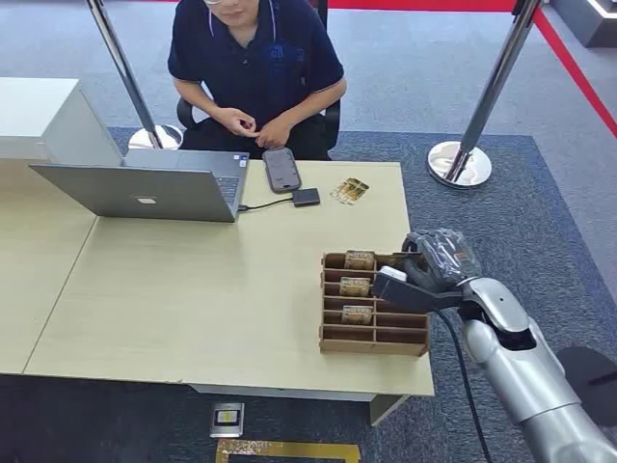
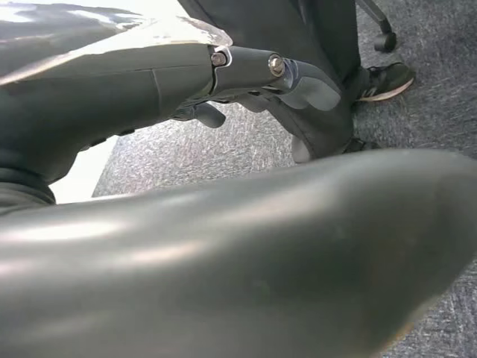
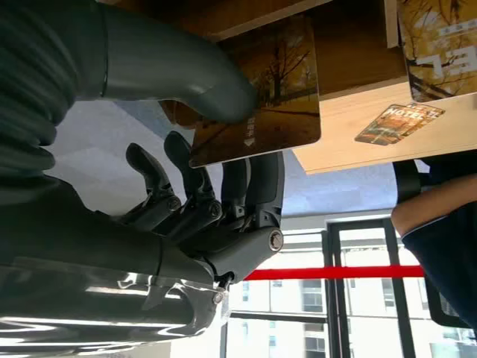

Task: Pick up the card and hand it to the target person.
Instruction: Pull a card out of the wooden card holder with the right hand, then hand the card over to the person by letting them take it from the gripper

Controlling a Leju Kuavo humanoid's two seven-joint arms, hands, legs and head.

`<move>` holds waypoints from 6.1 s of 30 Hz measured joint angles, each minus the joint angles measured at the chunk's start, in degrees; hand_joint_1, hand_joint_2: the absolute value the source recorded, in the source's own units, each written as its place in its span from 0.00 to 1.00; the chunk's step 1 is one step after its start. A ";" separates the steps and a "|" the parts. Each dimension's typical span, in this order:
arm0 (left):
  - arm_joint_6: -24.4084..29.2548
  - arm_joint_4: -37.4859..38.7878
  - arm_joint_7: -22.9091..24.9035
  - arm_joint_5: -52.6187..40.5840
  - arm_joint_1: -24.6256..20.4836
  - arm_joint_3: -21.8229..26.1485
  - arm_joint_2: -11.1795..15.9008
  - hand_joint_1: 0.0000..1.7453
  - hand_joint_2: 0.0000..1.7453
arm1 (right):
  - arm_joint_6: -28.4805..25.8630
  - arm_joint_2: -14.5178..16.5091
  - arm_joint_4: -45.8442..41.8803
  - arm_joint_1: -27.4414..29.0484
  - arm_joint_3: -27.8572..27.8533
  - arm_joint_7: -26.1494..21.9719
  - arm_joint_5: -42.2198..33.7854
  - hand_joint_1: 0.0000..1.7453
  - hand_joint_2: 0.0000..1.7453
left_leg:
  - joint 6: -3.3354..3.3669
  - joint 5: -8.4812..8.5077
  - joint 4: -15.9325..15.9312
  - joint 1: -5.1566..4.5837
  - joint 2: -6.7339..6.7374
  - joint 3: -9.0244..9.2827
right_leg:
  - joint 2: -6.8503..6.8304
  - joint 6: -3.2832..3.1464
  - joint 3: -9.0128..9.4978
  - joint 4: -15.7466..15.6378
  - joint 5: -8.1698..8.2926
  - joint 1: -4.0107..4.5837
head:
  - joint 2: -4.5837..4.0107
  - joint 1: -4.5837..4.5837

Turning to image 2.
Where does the person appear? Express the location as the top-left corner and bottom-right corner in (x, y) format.
(178, 0), (417, 165)

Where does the black sneaker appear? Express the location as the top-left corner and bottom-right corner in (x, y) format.
(355, 61), (417, 103)

